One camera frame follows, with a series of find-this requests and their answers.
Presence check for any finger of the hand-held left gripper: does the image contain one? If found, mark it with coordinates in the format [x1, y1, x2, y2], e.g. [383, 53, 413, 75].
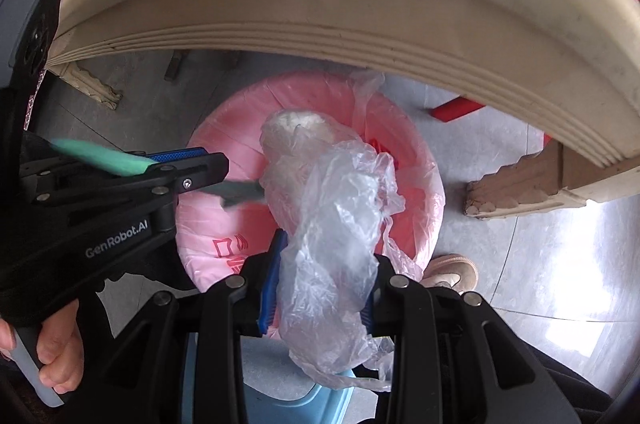
[22, 147, 230, 210]

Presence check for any pink bin liner bag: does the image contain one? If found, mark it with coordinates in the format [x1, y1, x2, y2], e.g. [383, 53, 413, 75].
[176, 71, 445, 341]

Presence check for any red plastic stool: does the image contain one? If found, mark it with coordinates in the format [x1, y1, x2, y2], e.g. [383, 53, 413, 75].
[432, 97, 487, 124]

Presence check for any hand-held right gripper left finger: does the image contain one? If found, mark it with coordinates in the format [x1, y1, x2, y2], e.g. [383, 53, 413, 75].
[75, 229, 289, 424]

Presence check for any person's left hand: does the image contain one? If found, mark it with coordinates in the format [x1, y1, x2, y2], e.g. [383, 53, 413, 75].
[0, 299, 85, 396]

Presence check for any beige shoe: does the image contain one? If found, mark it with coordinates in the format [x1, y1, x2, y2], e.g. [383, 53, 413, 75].
[422, 254, 480, 295]

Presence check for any person's black trouser leg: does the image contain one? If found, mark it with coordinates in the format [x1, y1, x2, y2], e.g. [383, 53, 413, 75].
[525, 344, 615, 424]

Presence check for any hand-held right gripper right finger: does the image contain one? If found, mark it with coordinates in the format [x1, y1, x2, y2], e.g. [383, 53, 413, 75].
[366, 254, 581, 424]

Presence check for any light blue plastic bin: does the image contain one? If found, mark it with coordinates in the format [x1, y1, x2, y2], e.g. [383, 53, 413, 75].
[182, 334, 357, 424]

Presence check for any clear plastic bag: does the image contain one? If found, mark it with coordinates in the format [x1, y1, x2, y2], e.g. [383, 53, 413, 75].
[260, 108, 407, 392]

